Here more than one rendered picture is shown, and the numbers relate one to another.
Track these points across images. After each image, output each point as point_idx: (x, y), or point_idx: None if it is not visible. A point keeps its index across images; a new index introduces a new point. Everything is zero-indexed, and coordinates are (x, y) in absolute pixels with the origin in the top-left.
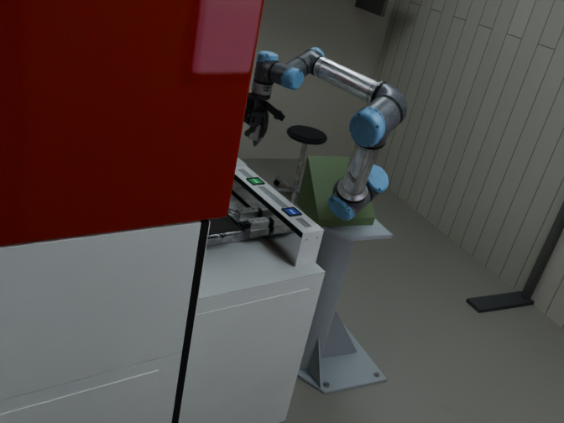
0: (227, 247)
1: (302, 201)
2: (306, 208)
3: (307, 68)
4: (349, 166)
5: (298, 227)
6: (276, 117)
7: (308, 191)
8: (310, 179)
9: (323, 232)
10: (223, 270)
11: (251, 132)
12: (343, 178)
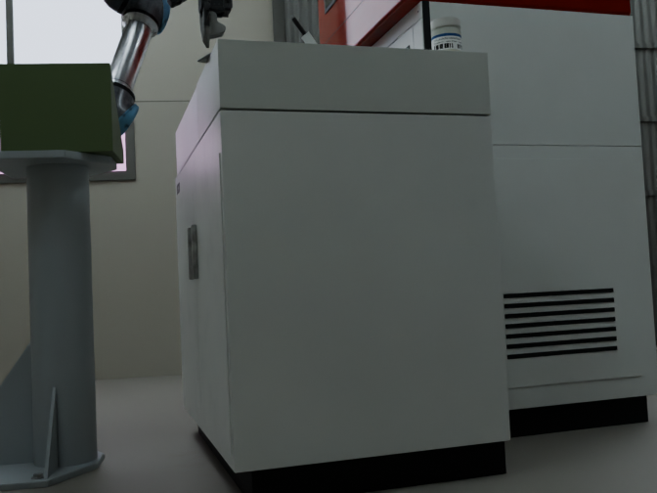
0: None
1: (114, 140)
2: (117, 146)
3: None
4: (142, 61)
5: None
6: (182, 2)
7: (115, 118)
8: (114, 98)
9: (88, 184)
10: None
11: (214, 26)
12: (118, 81)
